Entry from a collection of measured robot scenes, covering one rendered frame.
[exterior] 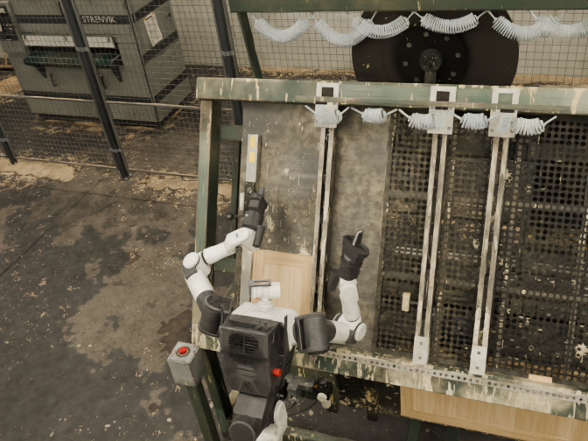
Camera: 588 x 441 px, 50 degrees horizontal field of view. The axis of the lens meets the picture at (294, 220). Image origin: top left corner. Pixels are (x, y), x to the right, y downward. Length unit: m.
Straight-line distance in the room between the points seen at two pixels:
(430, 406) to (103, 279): 2.83
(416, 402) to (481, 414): 0.32
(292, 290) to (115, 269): 2.50
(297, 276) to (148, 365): 1.70
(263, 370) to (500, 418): 1.40
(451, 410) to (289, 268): 1.12
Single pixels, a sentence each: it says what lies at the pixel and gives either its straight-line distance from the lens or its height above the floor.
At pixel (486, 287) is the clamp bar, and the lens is 2.76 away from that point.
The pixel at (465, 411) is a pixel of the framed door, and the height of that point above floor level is 0.38.
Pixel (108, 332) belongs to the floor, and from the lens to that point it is 4.68.
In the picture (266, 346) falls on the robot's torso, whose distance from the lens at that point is 2.34.
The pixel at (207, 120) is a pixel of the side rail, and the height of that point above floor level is 1.77.
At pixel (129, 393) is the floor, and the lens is 4.24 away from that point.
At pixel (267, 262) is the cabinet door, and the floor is 1.19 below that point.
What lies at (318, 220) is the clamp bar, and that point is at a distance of 2.80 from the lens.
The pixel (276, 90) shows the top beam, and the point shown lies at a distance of 2.83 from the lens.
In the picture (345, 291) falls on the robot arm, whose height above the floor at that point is 1.40.
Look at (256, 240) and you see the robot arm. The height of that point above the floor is 1.46.
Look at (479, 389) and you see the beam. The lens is 2.87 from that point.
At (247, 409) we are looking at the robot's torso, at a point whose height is 1.07.
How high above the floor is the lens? 3.09
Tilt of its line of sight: 36 degrees down
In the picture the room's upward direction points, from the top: 8 degrees counter-clockwise
